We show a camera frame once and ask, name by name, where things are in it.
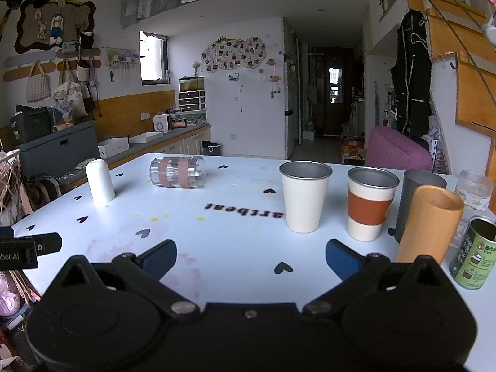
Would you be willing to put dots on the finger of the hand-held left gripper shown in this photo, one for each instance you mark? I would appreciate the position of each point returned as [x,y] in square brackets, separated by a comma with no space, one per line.
[48,244]

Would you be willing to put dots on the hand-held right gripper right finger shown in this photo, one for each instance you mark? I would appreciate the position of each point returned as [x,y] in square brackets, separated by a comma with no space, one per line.
[343,259]

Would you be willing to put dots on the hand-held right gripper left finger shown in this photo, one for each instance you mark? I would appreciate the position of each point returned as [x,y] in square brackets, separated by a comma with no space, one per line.
[158,259]

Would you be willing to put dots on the clear cup with pink bands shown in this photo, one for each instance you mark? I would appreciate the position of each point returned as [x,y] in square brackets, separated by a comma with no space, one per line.
[176,171]

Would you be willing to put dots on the white cup with brown sleeve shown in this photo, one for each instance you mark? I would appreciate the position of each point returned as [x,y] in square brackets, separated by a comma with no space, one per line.
[370,209]

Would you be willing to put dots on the white metal cup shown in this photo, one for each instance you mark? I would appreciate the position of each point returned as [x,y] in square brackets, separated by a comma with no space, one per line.
[305,201]

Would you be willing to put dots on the small white cup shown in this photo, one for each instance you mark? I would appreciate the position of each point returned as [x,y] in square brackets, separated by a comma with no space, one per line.
[100,182]

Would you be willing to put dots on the grey metal cup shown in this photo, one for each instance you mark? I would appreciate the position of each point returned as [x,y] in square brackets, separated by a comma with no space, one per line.
[410,197]

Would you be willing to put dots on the orange wooden cup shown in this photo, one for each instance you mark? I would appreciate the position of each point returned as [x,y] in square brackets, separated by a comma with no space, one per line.
[430,228]

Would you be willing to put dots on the clear glass cup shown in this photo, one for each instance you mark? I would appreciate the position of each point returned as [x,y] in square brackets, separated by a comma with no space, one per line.
[473,193]

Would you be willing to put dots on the grey storage cabinet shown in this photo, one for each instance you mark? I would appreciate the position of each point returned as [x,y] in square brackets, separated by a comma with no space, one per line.
[58,151]

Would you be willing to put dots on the red box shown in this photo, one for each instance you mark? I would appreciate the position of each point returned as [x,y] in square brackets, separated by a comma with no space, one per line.
[352,150]

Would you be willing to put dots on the white cardboard box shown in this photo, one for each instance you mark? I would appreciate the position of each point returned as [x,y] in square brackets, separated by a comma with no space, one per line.
[113,147]

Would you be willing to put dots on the white base cabinets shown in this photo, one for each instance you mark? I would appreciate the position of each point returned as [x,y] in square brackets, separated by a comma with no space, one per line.
[182,143]

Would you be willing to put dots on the black and green box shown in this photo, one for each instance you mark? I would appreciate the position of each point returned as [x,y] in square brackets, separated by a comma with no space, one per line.
[30,124]

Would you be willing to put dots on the pink beanbag chair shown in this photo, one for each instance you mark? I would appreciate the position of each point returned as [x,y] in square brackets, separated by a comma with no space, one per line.
[395,149]

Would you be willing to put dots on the flat white box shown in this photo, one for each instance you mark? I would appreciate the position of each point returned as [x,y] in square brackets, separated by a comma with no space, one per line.
[146,137]

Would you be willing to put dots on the dark storage basket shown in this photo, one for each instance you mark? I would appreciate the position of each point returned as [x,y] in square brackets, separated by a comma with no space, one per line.
[212,148]

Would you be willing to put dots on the green tin can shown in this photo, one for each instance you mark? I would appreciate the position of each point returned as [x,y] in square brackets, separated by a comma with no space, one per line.
[474,257]

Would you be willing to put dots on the small white appliance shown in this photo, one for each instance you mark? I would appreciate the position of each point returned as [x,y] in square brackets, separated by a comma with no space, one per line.
[161,123]

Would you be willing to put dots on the white tote bag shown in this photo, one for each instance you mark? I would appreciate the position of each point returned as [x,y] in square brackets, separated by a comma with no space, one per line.
[71,99]

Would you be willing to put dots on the beige knitted bag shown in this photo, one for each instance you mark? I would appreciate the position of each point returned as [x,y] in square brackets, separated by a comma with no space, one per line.
[37,87]

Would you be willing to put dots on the small drawer organiser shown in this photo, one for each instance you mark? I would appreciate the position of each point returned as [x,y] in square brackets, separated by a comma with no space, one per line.
[192,100]

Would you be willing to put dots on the dark entrance door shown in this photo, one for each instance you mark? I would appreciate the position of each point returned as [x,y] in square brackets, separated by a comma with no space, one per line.
[337,97]

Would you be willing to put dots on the glass fish tank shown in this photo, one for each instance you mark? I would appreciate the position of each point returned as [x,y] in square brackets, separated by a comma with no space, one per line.
[191,83]

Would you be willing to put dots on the black hanging coat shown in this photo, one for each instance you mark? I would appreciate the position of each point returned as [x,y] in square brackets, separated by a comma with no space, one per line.
[412,77]

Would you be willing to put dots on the window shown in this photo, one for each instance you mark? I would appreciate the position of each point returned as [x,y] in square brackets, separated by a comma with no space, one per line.
[153,60]

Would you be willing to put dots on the cloud-shaped photo board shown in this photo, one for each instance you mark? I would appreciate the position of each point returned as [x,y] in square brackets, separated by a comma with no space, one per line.
[232,55]

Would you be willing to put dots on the wooden staircase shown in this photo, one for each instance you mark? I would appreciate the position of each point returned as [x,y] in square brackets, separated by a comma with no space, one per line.
[465,66]

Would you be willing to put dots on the brown wall board with dolls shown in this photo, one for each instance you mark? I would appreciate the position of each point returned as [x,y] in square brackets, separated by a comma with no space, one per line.
[54,23]

